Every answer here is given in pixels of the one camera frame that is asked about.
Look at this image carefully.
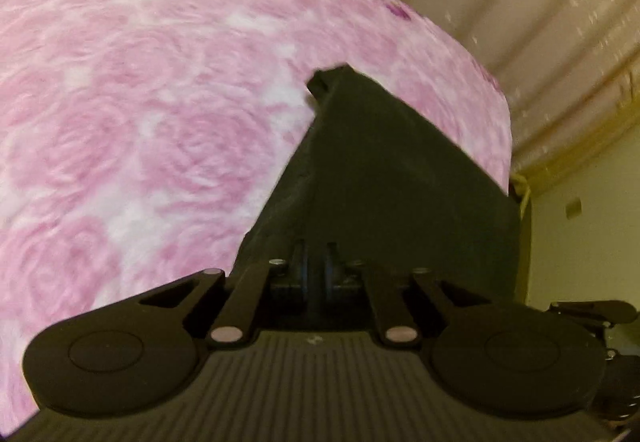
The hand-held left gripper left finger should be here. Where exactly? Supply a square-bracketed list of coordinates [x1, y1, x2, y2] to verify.
[137, 242, 309, 347]

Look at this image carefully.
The pink floral blanket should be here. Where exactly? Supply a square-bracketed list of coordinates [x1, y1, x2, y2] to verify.
[0, 0, 513, 438]

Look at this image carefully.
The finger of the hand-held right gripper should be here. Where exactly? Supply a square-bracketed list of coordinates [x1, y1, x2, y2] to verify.
[549, 299, 639, 327]

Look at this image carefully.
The cream patterned curtain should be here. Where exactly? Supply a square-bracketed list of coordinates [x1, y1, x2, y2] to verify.
[307, 0, 640, 190]

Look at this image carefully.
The black jacket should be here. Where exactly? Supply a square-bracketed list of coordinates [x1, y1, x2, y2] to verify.
[235, 64, 521, 317]

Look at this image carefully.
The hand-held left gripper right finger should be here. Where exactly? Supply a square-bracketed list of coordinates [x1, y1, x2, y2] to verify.
[322, 242, 482, 347]

